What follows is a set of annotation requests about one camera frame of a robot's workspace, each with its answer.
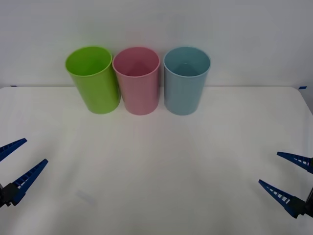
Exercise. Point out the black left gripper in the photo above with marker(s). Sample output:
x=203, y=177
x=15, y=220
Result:
x=2, y=197

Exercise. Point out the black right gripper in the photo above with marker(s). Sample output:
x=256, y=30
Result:
x=310, y=204

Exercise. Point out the green plastic bin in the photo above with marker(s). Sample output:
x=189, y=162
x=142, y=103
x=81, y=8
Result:
x=97, y=93

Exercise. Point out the pink plastic bin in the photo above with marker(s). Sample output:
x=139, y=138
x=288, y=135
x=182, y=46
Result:
x=139, y=95

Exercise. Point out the pale blue plastic bin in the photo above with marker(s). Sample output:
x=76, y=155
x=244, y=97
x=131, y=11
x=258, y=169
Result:
x=183, y=95

